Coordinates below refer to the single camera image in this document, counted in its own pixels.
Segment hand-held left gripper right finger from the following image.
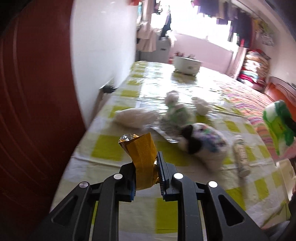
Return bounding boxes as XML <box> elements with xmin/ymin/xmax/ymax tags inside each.
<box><xmin>157</xmin><ymin>151</ymin><xmax>264</xmax><ymax>241</ymax></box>

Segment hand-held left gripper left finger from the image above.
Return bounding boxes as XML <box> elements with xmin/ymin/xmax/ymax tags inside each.
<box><xmin>29</xmin><ymin>162</ymin><xmax>137</xmax><ymax>241</ymax></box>

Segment gold foil snack packet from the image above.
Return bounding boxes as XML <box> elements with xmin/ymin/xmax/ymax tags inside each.
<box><xmin>118</xmin><ymin>133</ymin><xmax>160</xmax><ymax>191</ymax></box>

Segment green and white pillow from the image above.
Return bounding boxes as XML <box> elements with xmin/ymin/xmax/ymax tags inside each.
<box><xmin>262</xmin><ymin>100</ymin><xmax>295</xmax><ymax>156</ymax></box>

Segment silver blister pack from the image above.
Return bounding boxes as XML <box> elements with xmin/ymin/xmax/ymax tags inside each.
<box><xmin>148</xmin><ymin>120</ymin><xmax>185</xmax><ymax>144</ymax></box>

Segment black and white plush toy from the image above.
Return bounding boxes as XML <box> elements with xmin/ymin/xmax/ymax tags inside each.
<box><xmin>180</xmin><ymin>123</ymin><xmax>229</xmax><ymax>172</ymax></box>

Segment green and white plush toy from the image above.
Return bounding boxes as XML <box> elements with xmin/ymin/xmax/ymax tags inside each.
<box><xmin>165</xmin><ymin>103</ymin><xmax>196</xmax><ymax>127</ymax></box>

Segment white plastic bag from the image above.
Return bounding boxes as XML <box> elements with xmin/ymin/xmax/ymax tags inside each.
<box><xmin>114</xmin><ymin>109</ymin><xmax>159</xmax><ymax>128</ymax></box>

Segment white crumpled sock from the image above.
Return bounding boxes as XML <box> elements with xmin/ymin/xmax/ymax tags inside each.
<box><xmin>165</xmin><ymin>91</ymin><xmax>180</xmax><ymax>105</ymax></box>
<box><xmin>191</xmin><ymin>97</ymin><xmax>212</xmax><ymax>116</ymax></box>

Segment clear plastic bottle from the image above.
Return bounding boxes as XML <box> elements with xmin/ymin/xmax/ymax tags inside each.
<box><xmin>232</xmin><ymin>137</ymin><xmax>251</xmax><ymax>178</ymax></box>

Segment black power plug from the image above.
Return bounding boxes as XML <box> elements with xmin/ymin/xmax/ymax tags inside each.
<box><xmin>99</xmin><ymin>80</ymin><xmax>119</xmax><ymax>94</ymax></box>

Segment striped bedsheet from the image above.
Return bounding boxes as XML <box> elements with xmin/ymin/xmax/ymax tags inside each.
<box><xmin>217</xmin><ymin>81</ymin><xmax>296</xmax><ymax>160</ymax></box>

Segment white plastic basket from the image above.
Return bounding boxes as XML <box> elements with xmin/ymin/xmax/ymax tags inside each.
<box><xmin>173</xmin><ymin>56</ymin><xmax>203</xmax><ymax>75</ymax></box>

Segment dark red wooden door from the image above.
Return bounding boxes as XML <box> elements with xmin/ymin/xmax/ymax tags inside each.
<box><xmin>0</xmin><ymin>0</ymin><xmax>90</xmax><ymax>232</ymax></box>

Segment white washing machine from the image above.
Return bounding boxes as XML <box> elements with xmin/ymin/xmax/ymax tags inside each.
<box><xmin>156</xmin><ymin>35</ymin><xmax>176</xmax><ymax>62</ymax></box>

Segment beige hanging garments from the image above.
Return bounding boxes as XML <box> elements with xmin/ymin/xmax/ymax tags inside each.
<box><xmin>136</xmin><ymin>21</ymin><xmax>158</xmax><ymax>52</ymax></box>

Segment stack of folded blankets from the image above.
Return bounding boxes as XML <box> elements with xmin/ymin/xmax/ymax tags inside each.
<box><xmin>238</xmin><ymin>49</ymin><xmax>271</xmax><ymax>92</ymax></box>

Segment wooden bed headboard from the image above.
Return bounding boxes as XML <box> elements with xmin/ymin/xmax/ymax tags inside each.
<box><xmin>264</xmin><ymin>76</ymin><xmax>296</xmax><ymax>105</ymax></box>

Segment black hanging garment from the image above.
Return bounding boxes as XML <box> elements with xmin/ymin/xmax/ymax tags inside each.
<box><xmin>159</xmin><ymin>11</ymin><xmax>173</xmax><ymax>40</ymax></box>

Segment row of hanging clothes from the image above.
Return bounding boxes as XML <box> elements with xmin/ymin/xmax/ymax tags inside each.
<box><xmin>192</xmin><ymin>0</ymin><xmax>275</xmax><ymax>49</ymax></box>

